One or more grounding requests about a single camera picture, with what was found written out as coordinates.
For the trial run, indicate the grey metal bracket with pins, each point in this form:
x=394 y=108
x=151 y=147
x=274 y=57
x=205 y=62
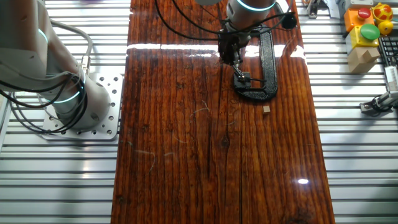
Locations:
x=337 y=7

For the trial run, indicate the brown wooden board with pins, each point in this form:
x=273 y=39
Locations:
x=186 y=140

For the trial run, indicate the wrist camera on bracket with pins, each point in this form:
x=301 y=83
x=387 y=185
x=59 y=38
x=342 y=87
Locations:
x=289 y=21

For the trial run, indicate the black keyboard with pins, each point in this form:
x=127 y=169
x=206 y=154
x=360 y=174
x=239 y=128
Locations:
x=390 y=49

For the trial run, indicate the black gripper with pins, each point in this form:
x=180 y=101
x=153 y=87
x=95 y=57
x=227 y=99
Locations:
x=231 y=48

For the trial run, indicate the beige wooden block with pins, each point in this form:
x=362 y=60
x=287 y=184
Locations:
x=360 y=62

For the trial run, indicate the small wooden cube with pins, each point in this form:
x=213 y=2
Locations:
x=266 y=109

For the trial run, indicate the black C-clamp with steel screw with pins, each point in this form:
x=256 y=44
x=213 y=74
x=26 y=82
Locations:
x=269 y=62

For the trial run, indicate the orange box with red button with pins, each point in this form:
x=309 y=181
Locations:
x=353 y=18

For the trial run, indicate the yellow box with green button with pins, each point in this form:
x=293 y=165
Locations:
x=357 y=39

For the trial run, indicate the small black clock movement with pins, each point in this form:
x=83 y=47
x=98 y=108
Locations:
x=245 y=82

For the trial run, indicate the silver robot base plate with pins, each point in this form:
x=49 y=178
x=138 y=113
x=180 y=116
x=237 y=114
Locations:
x=109 y=124

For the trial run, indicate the ribbed silver camera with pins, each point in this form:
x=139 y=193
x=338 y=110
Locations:
x=392 y=77

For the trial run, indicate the yellow red-spotted toy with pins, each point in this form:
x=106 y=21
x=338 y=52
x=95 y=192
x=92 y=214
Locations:
x=382 y=12

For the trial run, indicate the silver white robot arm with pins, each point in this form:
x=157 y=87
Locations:
x=25 y=37

